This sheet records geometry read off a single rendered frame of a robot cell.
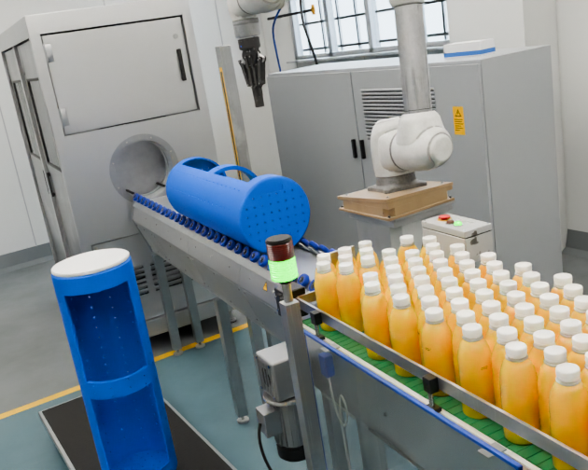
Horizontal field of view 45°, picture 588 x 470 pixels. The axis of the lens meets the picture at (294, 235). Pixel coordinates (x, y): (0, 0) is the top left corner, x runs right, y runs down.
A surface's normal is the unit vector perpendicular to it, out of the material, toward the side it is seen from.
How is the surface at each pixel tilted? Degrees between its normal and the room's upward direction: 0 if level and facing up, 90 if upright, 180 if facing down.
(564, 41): 90
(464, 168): 90
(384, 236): 90
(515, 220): 90
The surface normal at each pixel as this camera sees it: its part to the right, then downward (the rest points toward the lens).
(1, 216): 0.51, 0.16
